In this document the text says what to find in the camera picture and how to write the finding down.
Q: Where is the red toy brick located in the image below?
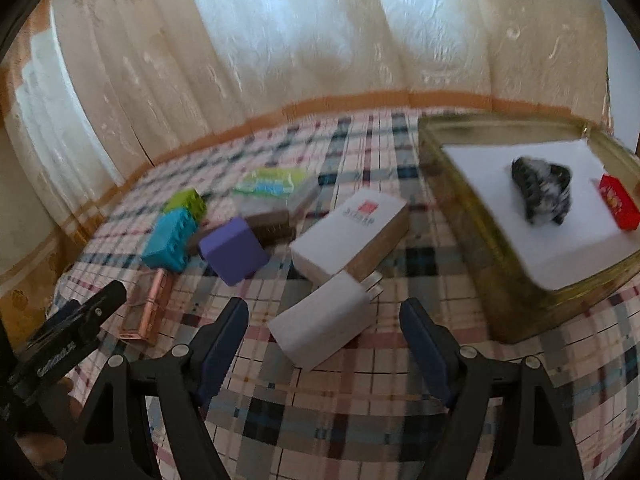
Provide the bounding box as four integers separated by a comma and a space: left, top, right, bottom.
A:
598, 174, 640, 232

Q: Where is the white charger plug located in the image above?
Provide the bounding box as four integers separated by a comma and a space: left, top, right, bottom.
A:
267, 270, 386, 368

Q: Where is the plaid bed sheet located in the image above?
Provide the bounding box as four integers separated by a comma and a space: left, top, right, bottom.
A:
50, 110, 640, 480

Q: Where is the white paper sheet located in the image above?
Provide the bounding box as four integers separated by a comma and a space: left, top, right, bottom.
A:
442, 137, 640, 291

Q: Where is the brown box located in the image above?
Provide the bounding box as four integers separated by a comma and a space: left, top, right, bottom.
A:
240, 207, 301, 246

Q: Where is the gold tin tray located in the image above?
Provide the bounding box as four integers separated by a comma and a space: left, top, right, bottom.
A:
417, 112, 640, 343

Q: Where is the grey patterned cloth bundle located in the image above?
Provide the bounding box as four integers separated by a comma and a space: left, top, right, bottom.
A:
510, 156, 573, 226

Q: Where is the cyan toy brick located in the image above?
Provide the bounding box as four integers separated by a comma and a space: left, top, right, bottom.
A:
141, 208, 200, 274

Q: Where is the clear plastic case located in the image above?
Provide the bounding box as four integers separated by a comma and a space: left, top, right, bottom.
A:
232, 167, 321, 216

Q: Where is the cream patterned curtain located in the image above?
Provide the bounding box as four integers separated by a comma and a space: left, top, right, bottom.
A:
0, 0, 613, 301

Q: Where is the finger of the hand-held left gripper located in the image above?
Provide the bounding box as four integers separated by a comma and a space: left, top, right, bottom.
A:
25, 280, 128, 350

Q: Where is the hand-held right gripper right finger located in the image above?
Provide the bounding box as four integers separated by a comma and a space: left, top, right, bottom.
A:
399, 297, 586, 480

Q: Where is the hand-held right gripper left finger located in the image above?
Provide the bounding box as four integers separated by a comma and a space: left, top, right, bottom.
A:
60, 297, 251, 480

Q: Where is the lime green toy brick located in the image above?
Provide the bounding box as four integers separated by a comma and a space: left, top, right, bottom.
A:
164, 187, 208, 223

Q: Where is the purple block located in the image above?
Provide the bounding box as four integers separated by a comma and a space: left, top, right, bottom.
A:
198, 217, 271, 287

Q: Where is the rose gold case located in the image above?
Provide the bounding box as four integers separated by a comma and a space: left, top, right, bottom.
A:
117, 267, 176, 346

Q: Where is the white box with red label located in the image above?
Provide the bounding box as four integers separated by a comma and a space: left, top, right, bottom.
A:
290, 190, 411, 286

